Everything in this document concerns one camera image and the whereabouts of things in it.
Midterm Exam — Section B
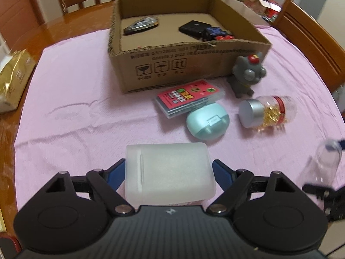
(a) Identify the cardboard box on floor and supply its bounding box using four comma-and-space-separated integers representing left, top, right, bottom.
243, 0, 282, 14

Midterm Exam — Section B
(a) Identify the gold tissue pack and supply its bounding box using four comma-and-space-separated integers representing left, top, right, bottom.
0, 49, 37, 114

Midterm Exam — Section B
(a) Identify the white translucent plastic box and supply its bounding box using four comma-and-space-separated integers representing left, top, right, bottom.
125, 142, 217, 206

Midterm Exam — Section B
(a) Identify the wooden chair with curved back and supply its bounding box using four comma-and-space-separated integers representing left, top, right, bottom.
271, 0, 345, 92

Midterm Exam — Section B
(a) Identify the pink table cloth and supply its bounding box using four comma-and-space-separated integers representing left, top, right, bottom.
15, 24, 345, 211

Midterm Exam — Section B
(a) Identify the cardboard box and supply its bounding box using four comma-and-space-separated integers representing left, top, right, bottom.
243, 0, 282, 14
108, 0, 272, 94

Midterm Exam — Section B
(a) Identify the red card case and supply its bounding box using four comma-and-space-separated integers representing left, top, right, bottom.
155, 79, 225, 119

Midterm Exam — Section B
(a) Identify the blue toy train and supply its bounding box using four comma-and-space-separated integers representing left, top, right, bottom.
202, 26, 234, 42

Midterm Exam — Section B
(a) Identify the teal earbud case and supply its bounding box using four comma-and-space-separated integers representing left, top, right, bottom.
187, 103, 230, 141

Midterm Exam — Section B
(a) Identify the black case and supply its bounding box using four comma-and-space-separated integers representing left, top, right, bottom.
179, 21, 209, 37

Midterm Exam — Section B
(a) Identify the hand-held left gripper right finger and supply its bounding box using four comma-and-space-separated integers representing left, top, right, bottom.
206, 159, 300, 216

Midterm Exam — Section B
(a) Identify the grey cat toy figure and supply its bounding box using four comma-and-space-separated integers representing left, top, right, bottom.
228, 53, 267, 98

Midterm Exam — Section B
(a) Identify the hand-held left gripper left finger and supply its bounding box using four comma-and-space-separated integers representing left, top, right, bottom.
42, 159, 135, 216

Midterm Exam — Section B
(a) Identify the capsule bottle with silver cap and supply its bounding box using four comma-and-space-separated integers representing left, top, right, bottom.
238, 96, 297, 135

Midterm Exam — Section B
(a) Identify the grey refrigerator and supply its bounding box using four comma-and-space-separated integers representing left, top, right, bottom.
298, 0, 339, 19

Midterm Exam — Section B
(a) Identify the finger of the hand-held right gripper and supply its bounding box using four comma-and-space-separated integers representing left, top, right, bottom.
325, 139, 345, 149
302, 183, 345, 222

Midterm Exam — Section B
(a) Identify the clear plastic jar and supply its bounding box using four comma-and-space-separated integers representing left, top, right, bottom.
303, 139, 343, 188

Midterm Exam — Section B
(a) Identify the wooden door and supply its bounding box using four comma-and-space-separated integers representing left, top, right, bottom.
0, 0, 45, 49

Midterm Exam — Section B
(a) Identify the grey correction tape dispenser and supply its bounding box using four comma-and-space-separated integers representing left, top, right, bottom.
123, 16, 159, 35

